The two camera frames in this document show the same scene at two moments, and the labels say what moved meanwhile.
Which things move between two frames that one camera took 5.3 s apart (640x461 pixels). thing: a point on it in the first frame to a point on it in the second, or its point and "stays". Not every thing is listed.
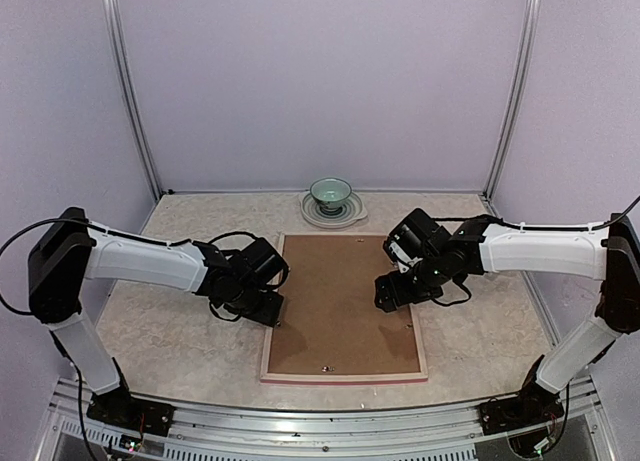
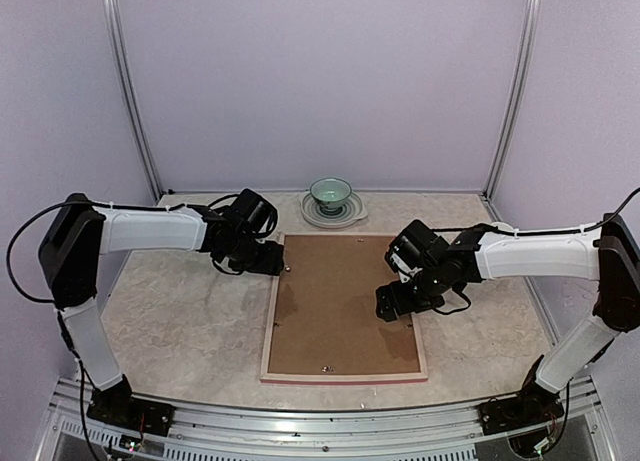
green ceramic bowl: [330, 193] stays
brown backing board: [330, 322] stays
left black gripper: [269, 312] to [272, 264]
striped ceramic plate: [354, 209] stays
